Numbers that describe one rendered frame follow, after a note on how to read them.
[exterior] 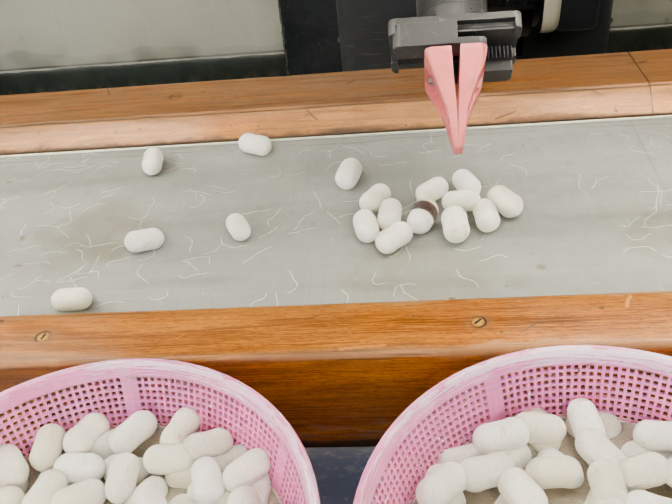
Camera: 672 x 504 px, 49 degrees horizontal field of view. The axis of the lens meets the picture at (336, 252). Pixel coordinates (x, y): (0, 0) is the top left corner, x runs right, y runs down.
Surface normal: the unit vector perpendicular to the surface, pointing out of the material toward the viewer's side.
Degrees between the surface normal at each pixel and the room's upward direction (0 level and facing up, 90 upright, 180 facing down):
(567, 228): 0
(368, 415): 90
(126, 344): 0
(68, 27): 89
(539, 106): 45
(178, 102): 0
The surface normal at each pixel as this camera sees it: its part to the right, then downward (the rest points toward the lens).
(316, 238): -0.10, -0.80
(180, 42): -0.07, 0.57
